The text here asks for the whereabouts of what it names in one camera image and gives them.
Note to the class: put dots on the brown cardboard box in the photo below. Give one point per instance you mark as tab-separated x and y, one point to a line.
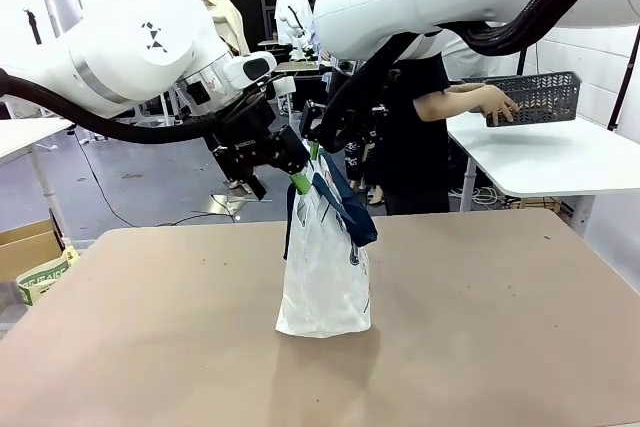
25	247

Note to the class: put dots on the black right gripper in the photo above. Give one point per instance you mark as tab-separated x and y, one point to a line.
311	119

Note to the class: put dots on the black slanted stand pole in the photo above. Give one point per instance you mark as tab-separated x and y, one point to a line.
622	82

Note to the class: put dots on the figure in beige jacket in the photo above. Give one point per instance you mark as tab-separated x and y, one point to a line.
225	12

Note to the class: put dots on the grey plastic lattice basket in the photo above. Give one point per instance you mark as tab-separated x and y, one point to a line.
545	97

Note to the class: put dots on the white box under table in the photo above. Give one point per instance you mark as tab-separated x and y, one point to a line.
580	214

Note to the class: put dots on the green and white carton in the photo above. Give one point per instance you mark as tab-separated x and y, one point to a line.
47	272

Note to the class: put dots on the person right forearm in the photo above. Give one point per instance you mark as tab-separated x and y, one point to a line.
442	104

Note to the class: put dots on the person in white t-shirt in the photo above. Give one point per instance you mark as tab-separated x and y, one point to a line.
290	17

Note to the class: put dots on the shiny metal floor plate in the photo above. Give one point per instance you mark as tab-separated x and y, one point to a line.
230	204

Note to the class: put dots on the grey framed panel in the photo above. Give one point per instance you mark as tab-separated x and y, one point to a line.
62	9

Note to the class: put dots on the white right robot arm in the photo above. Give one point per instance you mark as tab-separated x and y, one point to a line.
400	7

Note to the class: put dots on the white side table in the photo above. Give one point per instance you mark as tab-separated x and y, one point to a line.
25	134
540	157

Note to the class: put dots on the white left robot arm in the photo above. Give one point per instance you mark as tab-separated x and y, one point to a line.
125	22

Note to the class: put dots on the white translucent shopping bag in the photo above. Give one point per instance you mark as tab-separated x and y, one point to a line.
322	272

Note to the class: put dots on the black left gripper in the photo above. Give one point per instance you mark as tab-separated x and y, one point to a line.
242	139

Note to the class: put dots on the person right hand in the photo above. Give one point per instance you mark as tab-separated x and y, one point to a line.
495	104

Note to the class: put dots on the person in black t-shirt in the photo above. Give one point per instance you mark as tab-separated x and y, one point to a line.
415	162

